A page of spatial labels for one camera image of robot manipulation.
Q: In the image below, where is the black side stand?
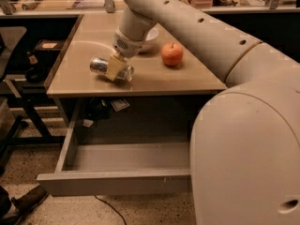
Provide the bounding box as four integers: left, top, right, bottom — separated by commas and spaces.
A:
3, 37, 68, 148

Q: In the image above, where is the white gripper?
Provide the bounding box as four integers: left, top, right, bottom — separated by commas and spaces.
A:
106, 28, 143, 81

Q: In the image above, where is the brown shoe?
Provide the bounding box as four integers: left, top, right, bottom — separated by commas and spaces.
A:
11, 185, 48, 215

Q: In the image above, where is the silver redbull can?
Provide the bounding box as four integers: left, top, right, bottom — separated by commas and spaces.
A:
90, 57, 134, 82

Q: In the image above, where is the white paper tag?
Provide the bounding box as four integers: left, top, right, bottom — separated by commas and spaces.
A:
111, 98, 129, 112

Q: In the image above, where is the red apple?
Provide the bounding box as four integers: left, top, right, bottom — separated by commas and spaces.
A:
160, 42, 184, 67

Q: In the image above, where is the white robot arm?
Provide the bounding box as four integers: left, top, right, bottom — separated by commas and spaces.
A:
112, 0, 300, 225

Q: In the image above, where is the white ceramic bowl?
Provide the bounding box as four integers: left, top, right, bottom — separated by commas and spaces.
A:
140, 28, 158, 53

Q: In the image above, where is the grey cabinet desk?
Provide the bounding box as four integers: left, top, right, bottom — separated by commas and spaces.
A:
43, 11, 228, 127

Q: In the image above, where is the black floor cable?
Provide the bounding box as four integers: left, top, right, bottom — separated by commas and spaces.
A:
93, 194, 128, 225

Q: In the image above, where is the open grey top drawer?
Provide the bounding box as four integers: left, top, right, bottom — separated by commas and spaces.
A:
37, 105, 193, 196

